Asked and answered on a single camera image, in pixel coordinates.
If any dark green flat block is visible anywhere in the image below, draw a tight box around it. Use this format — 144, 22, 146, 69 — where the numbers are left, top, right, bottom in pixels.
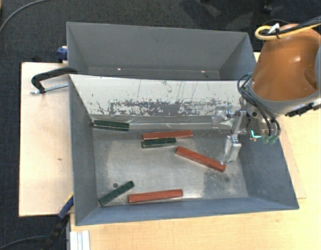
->
141, 137, 178, 149
98, 180, 135, 206
93, 119, 130, 132

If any grey metal bin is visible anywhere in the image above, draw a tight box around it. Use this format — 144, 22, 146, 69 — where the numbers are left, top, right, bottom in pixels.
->
66, 21, 300, 227

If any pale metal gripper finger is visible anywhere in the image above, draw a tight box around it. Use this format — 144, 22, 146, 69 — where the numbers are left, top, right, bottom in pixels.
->
211, 109, 232, 128
222, 134, 242, 164

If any red-brown flat block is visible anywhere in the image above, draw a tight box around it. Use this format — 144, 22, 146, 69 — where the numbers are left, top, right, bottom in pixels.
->
127, 189, 184, 204
142, 130, 194, 141
175, 146, 227, 173

